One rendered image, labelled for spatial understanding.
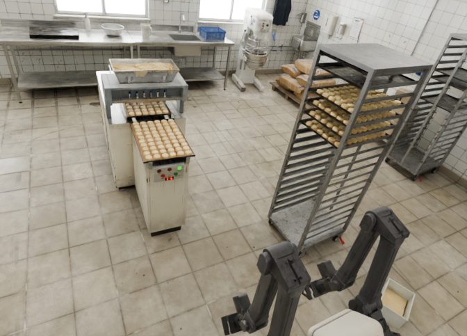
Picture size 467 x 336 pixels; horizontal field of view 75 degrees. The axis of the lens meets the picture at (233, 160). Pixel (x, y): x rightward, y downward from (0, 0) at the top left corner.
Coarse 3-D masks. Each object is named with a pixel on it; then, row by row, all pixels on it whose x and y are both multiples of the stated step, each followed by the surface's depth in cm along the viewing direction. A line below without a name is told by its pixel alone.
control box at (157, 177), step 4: (168, 164) 235; (172, 164) 235; (176, 164) 236; (180, 164) 237; (156, 168) 229; (160, 168) 230; (164, 168) 232; (172, 168) 235; (176, 168) 237; (156, 172) 231; (164, 172) 234; (168, 172) 235; (172, 172) 237; (176, 172) 238; (180, 172) 241; (156, 176) 233; (160, 176) 235; (168, 176) 238; (172, 176) 240; (176, 176) 241; (180, 176) 243; (156, 180) 236; (160, 180) 237; (164, 180) 239
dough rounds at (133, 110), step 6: (162, 102) 300; (126, 108) 281; (132, 108) 286; (138, 108) 284; (144, 108) 286; (150, 108) 287; (156, 108) 289; (162, 108) 290; (126, 114) 275; (132, 114) 273; (138, 114) 275; (144, 114) 278; (150, 114) 281
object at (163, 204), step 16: (176, 160) 240; (144, 176) 245; (144, 192) 259; (160, 192) 248; (176, 192) 256; (144, 208) 275; (160, 208) 259; (176, 208) 267; (160, 224) 270; (176, 224) 279
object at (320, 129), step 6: (312, 120) 241; (312, 126) 233; (318, 126) 235; (318, 132) 229; (324, 132) 232; (330, 132) 229; (378, 132) 241; (384, 132) 242; (330, 138) 221; (336, 138) 223; (354, 138) 226; (360, 138) 228; (366, 138) 229; (372, 138) 235; (336, 144) 216; (348, 144) 222
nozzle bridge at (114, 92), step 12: (108, 84) 256; (120, 84) 260; (132, 84) 263; (144, 84) 266; (156, 84) 270; (168, 84) 274; (180, 84) 278; (108, 96) 254; (120, 96) 267; (132, 96) 271; (156, 96) 281; (168, 96) 284; (180, 96) 288; (108, 108) 271; (180, 108) 301
